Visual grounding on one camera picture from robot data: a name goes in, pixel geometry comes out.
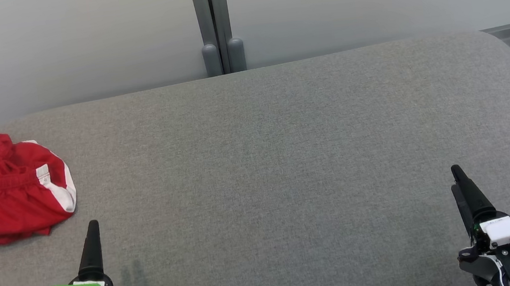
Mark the grey fabric sofa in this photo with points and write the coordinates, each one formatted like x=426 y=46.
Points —
x=264 y=184

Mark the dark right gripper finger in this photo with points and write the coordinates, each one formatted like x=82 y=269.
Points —
x=461 y=206
x=474 y=200

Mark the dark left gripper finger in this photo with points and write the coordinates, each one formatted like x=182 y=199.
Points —
x=92 y=255

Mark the grey metal window post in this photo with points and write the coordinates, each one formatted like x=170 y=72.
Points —
x=199 y=11
x=219 y=9

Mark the red shorts with white stripes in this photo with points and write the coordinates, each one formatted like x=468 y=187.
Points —
x=6 y=207

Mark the grey post foot cylinder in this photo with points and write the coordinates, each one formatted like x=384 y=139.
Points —
x=212 y=62
x=237 y=56

